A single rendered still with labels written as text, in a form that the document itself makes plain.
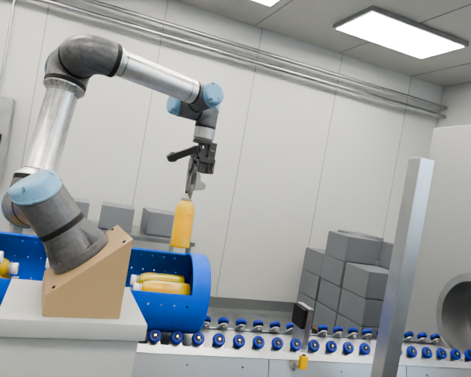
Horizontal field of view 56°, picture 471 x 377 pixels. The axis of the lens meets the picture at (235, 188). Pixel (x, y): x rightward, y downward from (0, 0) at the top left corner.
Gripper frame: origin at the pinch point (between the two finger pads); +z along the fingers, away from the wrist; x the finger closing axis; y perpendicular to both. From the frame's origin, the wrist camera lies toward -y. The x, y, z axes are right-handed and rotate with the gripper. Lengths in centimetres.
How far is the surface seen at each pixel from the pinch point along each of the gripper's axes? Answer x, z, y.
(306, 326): -5, 43, 54
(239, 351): -12, 51, 26
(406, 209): -33, -8, 67
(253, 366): -13, 56, 32
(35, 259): 13, 32, -47
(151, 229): 265, 51, 27
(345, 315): 219, 103, 222
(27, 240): 9, 25, -50
